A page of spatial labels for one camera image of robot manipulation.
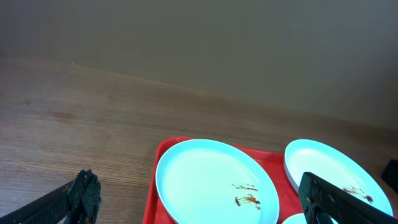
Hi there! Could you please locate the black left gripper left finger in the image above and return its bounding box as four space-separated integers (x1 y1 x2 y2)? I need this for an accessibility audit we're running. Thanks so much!
1 170 101 224

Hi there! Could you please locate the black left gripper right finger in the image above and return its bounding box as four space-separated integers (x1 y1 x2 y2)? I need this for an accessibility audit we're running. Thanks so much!
298 172 397 224

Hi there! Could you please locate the light blue plate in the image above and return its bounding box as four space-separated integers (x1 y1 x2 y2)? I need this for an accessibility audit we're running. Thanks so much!
155 139 280 224
281 213 339 224
284 139 393 216

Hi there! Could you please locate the red plastic tray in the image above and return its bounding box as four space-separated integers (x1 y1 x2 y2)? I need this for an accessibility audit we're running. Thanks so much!
144 137 303 224

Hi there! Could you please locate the black rectangular tray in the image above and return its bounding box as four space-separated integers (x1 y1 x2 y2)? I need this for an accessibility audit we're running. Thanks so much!
381 159 398 193

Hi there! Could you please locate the light blue plate front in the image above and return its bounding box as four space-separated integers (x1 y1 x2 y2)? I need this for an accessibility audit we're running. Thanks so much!
281 213 339 224

